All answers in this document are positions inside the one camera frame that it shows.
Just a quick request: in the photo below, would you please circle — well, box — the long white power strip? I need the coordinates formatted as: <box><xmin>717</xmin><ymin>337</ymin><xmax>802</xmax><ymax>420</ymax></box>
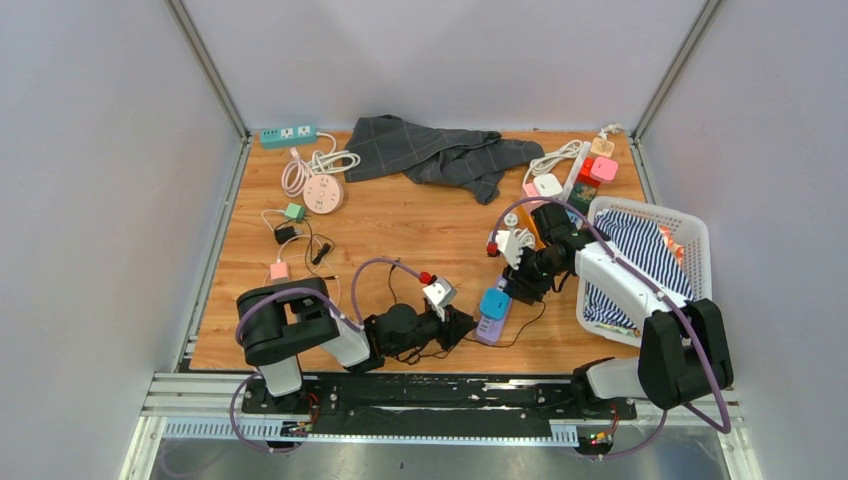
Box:
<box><xmin>559</xmin><ymin>141</ymin><xmax>591</xmax><ymax>201</ymax></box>

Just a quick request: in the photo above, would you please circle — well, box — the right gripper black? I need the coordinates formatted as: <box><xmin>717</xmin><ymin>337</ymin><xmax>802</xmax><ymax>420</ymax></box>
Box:
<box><xmin>503</xmin><ymin>245</ymin><xmax>565</xmax><ymax>300</ymax></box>

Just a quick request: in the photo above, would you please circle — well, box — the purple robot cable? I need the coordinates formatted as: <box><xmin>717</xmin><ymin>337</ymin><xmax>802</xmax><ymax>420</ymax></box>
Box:
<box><xmin>229</xmin><ymin>256</ymin><xmax>435</xmax><ymax>455</ymax></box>
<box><xmin>486</xmin><ymin>196</ymin><xmax>733</xmax><ymax>462</ymax></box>

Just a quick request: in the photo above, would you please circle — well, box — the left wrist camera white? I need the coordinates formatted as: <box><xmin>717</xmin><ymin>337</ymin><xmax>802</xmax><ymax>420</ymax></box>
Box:
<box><xmin>422</xmin><ymin>277</ymin><xmax>457</xmax><ymax>322</ymax></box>

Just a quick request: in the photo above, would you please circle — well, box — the white square plug adapter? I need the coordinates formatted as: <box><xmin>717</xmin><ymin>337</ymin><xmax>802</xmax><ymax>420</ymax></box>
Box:
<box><xmin>532</xmin><ymin>173</ymin><xmax>563</xmax><ymax>197</ymax></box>

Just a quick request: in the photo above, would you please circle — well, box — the round pink power socket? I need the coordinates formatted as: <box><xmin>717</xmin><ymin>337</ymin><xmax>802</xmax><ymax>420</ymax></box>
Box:
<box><xmin>302</xmin><ymin>174</ymin><xmax>344</xmax><ymax>215</ymax></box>

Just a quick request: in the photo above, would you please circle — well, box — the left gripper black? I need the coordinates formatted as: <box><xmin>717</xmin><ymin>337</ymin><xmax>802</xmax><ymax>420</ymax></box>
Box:
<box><xmin>385</xmin><ymin>304</ymin><xmax>478</xmax><ymax>358</ymax></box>

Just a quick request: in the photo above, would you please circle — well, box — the orange power strip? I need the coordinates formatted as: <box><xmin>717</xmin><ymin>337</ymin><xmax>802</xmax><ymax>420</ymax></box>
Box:
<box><xmin>516</xmin><ymin>202</ymin><xmax>544</xmax><ymax>247</ymax></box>

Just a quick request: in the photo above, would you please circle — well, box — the black plug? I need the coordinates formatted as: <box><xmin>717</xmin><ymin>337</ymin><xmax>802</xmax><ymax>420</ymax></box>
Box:
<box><xmin>273</xmin><ymin>226</ymin><xmax>300</xmax><ymax>245</ymax></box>

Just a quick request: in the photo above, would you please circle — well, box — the dark grey checked cloth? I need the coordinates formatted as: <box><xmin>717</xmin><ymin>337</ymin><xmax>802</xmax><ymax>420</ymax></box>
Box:
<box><xmin>344</xmin><ymin>115</ymin><xmax>544</xmax><ymax>205</ymax></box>

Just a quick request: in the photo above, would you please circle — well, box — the red plug adapter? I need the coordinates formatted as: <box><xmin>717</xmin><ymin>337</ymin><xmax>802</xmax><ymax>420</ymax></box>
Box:
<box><xmin>575</xmin><ymin>158</ymin><xmax>601</xmax><ymax>188</ymax></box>

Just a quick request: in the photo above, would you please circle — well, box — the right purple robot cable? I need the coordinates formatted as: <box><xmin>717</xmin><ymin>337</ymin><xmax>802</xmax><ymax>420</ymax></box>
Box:
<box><xmin>486</xmin><ymin>196</ymin><xmax>733</xmax><ymax>462</ymax></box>

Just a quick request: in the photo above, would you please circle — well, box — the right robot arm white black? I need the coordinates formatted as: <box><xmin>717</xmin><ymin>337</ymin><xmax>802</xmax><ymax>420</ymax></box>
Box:
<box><xmin>486</xmin><ymin>196</ymin><xmax>734</xmax><ymax>418</ymax></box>

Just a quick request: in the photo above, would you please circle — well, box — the dark green plug adapter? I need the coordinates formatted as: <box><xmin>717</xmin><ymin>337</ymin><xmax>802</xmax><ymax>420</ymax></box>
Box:
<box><xmin>567</xmin><ymin>182</ymin><xmax>597</xmax><ymax>215</ymax></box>

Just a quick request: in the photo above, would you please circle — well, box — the white coiled cord back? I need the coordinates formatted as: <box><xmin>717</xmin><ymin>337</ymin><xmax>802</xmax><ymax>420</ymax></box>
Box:
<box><xmin>521</xmin><ymin>139</ymin><xmax>583</xmax><ymax>187</ymax></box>

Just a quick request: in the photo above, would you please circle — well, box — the teal power strip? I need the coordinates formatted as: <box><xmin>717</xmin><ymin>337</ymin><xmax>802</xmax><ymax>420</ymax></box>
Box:
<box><xmin>259</xmin><ymin>124</ymin><xmax>318</xmax><ymax>149</ymax></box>

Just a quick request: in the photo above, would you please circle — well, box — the white power cord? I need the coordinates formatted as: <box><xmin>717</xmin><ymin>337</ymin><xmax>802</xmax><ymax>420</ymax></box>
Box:
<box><xmin>307</xmin><ymin>131</ymin><xmax>362</xmax><ymax>177</ymax></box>

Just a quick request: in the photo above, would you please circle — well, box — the pink cube socket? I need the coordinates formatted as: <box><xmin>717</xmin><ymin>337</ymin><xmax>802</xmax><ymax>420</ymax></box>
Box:
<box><xmin>521</xmin><ymin>183</ymin><xmax>539</xmax><ymax>198</ymax></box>

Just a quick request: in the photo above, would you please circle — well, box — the purple USB power strip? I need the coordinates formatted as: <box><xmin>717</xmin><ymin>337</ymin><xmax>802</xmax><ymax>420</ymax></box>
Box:
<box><xmin>474</xmin><ymin>277</ymin><xmax>511</xmax><ymax>346</ymax></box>

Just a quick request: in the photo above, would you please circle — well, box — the blue white striped cloth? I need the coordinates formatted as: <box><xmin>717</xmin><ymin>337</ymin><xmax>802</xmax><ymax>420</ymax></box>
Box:
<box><xmin>583</xmin><ymin>209</ymin><xmax>694</xmax><ymax>330</ymax></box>

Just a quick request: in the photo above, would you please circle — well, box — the white plastic basket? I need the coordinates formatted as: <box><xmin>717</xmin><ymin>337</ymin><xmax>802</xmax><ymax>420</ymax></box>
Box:
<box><xmin>576</xmin><ymin>196</ymin><xmax>712</xmax><ymax>347</ymax></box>

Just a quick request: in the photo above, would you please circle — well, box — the blue square plug adapter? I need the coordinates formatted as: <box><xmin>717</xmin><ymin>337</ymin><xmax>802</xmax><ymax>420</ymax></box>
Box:
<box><xmin>479</xmin><ymin>287</ymin><xmax>512</xmax><ymax>321</ymax></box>

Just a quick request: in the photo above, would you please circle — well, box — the pink square plug adapter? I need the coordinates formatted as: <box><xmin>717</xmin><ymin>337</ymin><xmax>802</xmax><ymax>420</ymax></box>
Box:
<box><xmin>589</xmin><ymin>156</ymin><xmax>619</xmax><ymax>183</ymax></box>

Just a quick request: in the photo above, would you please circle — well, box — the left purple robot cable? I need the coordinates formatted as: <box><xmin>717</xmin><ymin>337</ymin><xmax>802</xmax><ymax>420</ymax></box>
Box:
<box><xmin>229</xmin><ymin>256</ymin><xmax>435</xmax><ymax>455</ymax></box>

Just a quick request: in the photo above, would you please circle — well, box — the pink USB charger plug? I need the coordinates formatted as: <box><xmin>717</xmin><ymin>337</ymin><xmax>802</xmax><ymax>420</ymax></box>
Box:
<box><xmin>268</xmin><ymin>260</ymin><xmax>291</xmax><ymax>284</ymax></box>

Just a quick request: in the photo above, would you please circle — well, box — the thin black plug cable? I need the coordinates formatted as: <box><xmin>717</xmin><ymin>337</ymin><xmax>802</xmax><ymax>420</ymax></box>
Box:
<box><xmin>294</xmin><ymin>218</ymin><xmax>339</xmax><ymax>281</ymax></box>

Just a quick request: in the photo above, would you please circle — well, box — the thin black adapter cable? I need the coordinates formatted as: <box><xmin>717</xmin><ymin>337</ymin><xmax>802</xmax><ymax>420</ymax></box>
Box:
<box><xmin>387</xmin><ymin>258</ymin><xmax>548</xmax><ymax>366</ymax></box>

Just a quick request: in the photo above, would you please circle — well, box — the black mounting base rail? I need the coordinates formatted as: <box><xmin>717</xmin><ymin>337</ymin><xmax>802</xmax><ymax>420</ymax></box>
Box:
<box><xmin>241</xmin><ymin>372</ymin><xmax>636</xmax><ymax>438</ymax></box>

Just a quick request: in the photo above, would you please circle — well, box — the beige tag adapter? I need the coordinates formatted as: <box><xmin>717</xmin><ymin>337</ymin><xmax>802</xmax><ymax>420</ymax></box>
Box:
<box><xmin>588</xmin><ymin>136</ymin><xmax>615</xmax><ymax>158</ymax></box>

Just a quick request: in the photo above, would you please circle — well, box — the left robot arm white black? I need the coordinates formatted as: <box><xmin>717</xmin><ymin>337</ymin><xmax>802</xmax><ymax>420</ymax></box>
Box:
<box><xmin>235</xmin><ymin>278</ymin><xmax>477</xmax><ymax>413</ymax></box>

